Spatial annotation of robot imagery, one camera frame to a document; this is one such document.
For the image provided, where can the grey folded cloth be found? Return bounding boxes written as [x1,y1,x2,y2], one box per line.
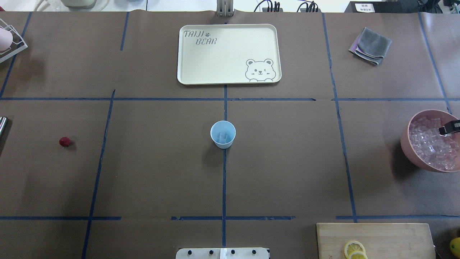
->
[348,27,392,66]

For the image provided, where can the aluminium frame post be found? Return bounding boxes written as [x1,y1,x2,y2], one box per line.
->
[216,0,234,17]

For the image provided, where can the white cup rack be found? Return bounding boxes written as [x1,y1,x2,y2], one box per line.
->
[0,19,28,63]

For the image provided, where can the lemon slices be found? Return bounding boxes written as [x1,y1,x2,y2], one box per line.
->
[344,240,368,259]

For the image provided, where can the pink cup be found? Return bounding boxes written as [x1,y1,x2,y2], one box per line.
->
[0,28,13,52]

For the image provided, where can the white camera pole mount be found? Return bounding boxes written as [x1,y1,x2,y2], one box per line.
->
[175,247,271,259]

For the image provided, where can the wooden cutting board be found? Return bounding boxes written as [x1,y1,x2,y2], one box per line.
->
[316,223,436,259]

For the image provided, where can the steel muddler with black tip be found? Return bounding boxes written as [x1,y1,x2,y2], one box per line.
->
[0,116,8,137]

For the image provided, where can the cream bear tray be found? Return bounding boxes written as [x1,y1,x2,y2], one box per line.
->
[177,24,282,85]

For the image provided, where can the ice cube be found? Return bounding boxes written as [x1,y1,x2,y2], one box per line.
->
[217,132,230,144]

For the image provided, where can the yellow lemons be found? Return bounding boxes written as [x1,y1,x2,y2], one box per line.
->
[449,237,460,259]

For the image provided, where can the red strawberry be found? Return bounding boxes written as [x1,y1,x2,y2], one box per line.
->
[59,137,72,147]

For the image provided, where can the light blue plastic cup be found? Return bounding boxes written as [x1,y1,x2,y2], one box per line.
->
[210,120,236,149]

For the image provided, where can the pink bowl of ice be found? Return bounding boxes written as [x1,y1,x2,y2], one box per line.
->
[400,110,459,173]

